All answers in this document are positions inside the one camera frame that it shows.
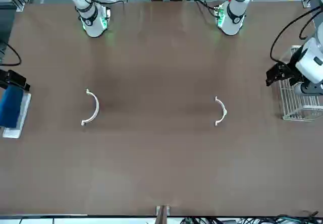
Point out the large white PVC pipe clamp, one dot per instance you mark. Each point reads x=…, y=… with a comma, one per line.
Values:
x=96, y=106

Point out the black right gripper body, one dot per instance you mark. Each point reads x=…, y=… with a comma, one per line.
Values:
x=3, y=79

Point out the aluminium camera post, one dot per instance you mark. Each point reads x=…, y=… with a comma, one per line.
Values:
x=162, y=215

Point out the small white PVC pipe clamp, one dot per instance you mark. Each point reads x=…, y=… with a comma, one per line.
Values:
x=223, y=110

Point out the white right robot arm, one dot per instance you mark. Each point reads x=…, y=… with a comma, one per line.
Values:
x=93, y=24

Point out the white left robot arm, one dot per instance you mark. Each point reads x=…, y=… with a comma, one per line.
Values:
x=233, y=19

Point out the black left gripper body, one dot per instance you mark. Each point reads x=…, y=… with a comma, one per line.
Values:
x=297, y=62

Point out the blue rectangular block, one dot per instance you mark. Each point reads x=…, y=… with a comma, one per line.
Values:
x=11, y=108

